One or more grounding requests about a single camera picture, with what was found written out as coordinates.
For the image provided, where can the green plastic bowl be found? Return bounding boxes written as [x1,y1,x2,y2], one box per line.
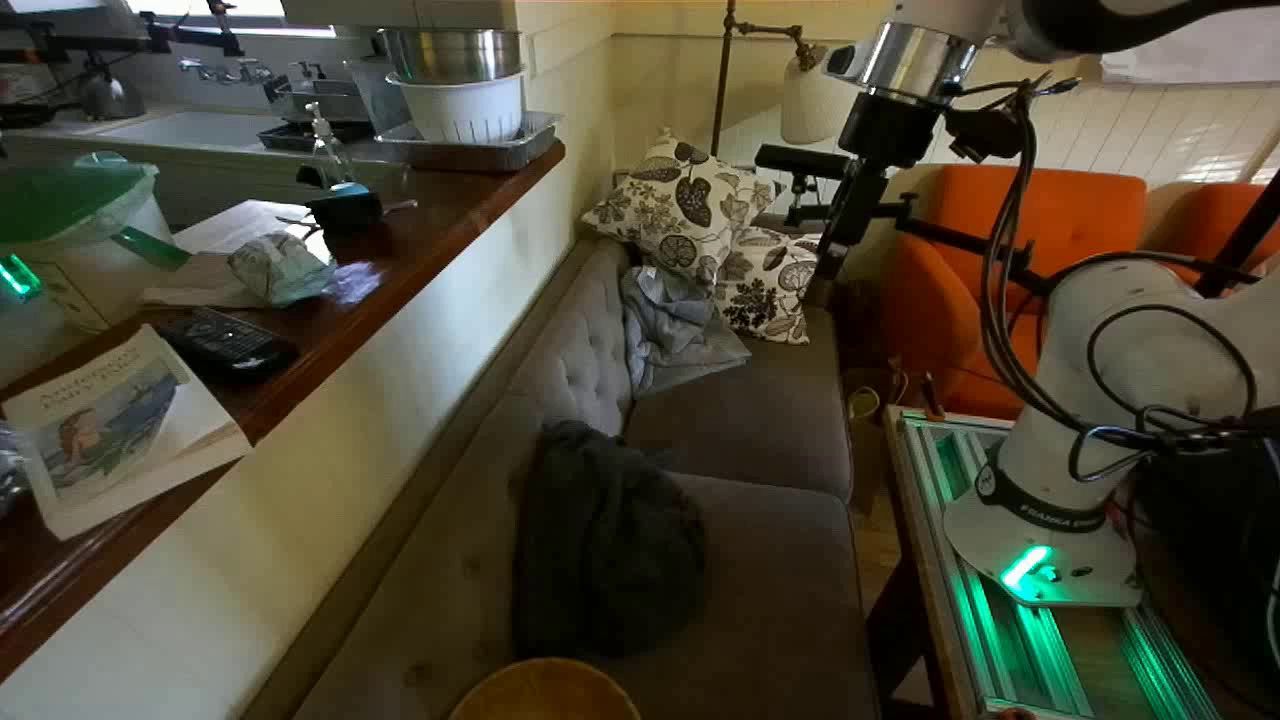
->
[0,153,166,254]

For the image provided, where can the dark small cup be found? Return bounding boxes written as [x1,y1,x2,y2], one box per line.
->
[309,182,395,266]

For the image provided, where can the dark wooden counter shelf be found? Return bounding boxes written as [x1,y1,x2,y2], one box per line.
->
[0,137,568,683]

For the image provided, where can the black camera tripod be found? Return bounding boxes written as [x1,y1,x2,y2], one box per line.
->
[751,137,1056,300]

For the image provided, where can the orange armchair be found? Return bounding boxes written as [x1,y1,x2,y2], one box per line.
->
[871,160,1280,424]

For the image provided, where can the crumpled clear plastic bag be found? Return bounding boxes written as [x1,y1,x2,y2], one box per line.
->
[225,228,385,311]

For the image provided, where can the aluminium rail robot table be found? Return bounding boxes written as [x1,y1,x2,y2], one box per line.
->
[866,405,1280,720]

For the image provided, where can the dark grey crumpled blanket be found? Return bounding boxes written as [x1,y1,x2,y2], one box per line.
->
[507,417,718,665]

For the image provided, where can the white paper sheets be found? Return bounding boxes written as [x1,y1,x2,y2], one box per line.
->
[137,195,337,317]

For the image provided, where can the large floral pillow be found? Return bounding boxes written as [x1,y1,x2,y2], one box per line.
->
[580,132,781,289]

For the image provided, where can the floor lamp white shade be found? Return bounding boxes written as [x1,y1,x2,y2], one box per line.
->
[705,0,857,160]

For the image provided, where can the metal tray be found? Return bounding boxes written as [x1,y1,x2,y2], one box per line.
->
[374,112,564,176]

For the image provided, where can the black remote control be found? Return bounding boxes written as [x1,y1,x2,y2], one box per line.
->
[158,308,300,398]

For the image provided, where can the grey tufted couch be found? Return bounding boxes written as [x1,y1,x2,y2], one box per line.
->
[245,232,885,720]

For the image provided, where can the small floral pillow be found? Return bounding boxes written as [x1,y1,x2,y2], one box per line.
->
[708,221,825,348]

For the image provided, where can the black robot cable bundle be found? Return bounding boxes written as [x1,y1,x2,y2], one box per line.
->
[976,74,1266,465]

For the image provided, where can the metal pot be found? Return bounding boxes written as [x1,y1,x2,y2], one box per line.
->
[374,26,529,87]

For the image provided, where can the light grey cloth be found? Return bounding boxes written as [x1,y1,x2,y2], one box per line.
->
[611,261,760,405]

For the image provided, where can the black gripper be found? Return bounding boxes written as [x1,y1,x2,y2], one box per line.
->
[821,87,944,261]

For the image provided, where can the wooden bowl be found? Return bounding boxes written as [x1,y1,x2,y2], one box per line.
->
[445,653,647,720]

